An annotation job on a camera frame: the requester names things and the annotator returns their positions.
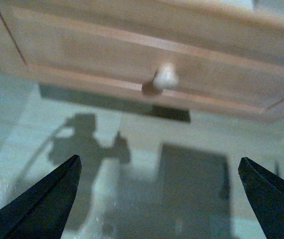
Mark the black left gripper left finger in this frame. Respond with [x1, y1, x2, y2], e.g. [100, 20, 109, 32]
[0, 155, 82, 239]

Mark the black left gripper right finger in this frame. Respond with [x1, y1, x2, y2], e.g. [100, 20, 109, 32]
[238, 157, 284, 239]

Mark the wooden drawer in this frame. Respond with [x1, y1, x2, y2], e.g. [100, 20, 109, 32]
[0, 0, 284, 122]

